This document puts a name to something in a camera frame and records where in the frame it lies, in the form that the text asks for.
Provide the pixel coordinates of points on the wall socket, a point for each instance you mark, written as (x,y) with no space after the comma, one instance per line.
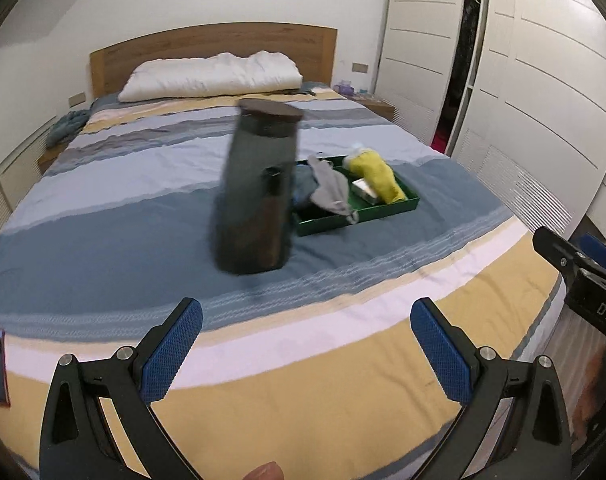
(360,67)
(76,98)

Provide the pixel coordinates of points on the green tray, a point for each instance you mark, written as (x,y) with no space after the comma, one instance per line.
(373,212)

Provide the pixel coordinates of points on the bed with striped cover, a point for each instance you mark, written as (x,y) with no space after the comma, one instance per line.
(133,220)

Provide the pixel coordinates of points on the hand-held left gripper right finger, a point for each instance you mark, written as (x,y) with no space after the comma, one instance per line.
(438,350)

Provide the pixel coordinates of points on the dark green cloth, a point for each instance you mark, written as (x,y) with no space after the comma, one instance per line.
(303,190)

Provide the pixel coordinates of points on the yellow towel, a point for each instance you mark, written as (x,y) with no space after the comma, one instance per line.
(378,175)

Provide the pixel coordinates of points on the wooden nightstand with jar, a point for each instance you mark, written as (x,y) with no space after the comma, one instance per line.
(378,107)

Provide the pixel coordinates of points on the white wardrobe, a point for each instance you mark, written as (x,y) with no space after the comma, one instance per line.
(533,85)

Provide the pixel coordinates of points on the person's left hand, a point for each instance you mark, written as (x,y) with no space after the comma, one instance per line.
(265,472)

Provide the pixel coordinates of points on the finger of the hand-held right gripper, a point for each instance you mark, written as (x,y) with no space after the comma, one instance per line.
(558,250)
(605,257)

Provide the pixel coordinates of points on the white louvered wall cabinet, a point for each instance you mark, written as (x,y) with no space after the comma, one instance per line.
(8,180)

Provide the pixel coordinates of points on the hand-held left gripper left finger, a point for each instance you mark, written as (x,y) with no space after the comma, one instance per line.
(175,345)

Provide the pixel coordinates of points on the tissue packet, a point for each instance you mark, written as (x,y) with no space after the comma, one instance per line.
(365,191)

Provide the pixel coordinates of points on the wooden headboard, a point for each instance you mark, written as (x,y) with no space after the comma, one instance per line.
(208,40)

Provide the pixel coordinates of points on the grey fabric sleeve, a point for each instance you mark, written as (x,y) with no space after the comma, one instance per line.
(330,187)

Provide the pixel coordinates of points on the wooden nightstand with blanket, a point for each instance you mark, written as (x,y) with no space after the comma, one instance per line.
(53,155)

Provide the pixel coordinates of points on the dark smoky water jug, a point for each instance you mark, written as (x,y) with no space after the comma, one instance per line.
(248,185)

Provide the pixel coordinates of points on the grey-blue crumpled blanket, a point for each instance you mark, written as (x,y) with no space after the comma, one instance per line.
(70,127)

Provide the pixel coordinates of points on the white pillow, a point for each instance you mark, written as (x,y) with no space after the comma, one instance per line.
(208,75)

